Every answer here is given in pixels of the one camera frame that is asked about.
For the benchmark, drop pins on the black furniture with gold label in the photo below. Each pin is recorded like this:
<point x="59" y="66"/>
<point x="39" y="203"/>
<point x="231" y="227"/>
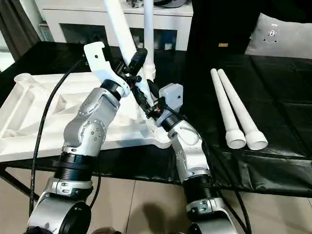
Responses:
<point x="219" y="24"/>

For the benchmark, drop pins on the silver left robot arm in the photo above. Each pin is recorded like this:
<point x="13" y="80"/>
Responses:
<point x="85" y="126"/>

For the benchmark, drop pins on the black work mat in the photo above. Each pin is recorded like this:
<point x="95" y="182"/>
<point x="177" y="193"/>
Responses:
<point x="280" y="97"/>

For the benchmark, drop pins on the white plastic table top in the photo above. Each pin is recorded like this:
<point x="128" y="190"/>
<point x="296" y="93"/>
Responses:
<point x="36" y="117"/>

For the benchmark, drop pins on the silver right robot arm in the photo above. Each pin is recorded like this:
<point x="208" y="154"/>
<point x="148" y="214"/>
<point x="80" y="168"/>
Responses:
<point x="190" y="151"/>

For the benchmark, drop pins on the small white jar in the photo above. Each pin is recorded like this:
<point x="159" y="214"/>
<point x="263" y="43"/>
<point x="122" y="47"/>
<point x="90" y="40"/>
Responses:
<point x="167" y="46"/>

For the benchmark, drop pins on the dark clutter pile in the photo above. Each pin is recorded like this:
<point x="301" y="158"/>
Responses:
<point x="134" y="3"/>

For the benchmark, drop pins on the grey rounded bag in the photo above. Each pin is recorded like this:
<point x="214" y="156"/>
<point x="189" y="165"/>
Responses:
<point x="170" y="2"/>

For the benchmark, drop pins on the grey-brown curtain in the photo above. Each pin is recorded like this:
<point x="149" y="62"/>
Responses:
<point x="17" y="26"/>

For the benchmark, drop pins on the black metal support rod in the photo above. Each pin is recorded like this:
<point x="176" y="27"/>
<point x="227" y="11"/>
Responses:
<point x="19" y="182"/>

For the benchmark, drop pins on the white sideboard with glass doors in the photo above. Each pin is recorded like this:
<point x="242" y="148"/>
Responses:
<point x="73" y="17"/>

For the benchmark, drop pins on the white plastic table leg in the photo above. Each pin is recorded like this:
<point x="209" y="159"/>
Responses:
<point x="225" y="104"/>
<point x="149" y="36"/>
<point x="122" y="31"/>
<point x="237" y="104"/>

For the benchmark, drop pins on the grey cushion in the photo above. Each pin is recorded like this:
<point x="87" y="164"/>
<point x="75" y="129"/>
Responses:
<point x="280" y="36"/>

